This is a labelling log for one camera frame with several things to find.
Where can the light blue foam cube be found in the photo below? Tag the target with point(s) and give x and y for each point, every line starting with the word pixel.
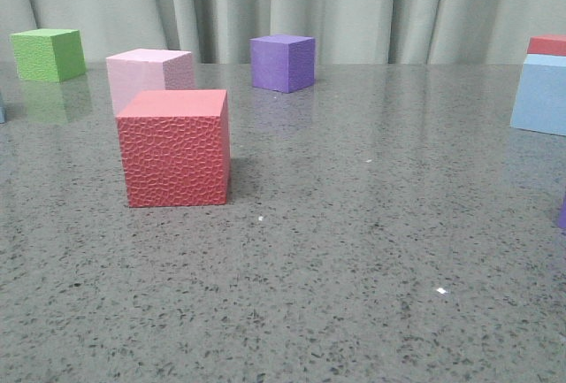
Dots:
pixel 2 110
pixel 540 97

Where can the purple foam cube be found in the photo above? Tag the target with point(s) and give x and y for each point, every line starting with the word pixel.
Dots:
pixel 282 62

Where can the red textured foam cube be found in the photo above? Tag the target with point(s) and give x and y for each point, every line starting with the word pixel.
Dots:
pixel 175 147

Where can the grey-green curtain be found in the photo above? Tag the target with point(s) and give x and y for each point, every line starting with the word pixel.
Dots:
pixel 346 31

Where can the pink foam cube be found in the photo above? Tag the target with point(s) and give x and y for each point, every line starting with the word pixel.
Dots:
pixel 136 70

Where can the green foam cube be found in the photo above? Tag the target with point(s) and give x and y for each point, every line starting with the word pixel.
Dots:
pixel 51 55

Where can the purple cube at right edge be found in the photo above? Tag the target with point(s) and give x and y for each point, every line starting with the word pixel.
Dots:
pixel 561 221

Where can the red foam cube far right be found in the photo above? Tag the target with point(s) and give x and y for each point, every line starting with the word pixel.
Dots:
pixel 548 44

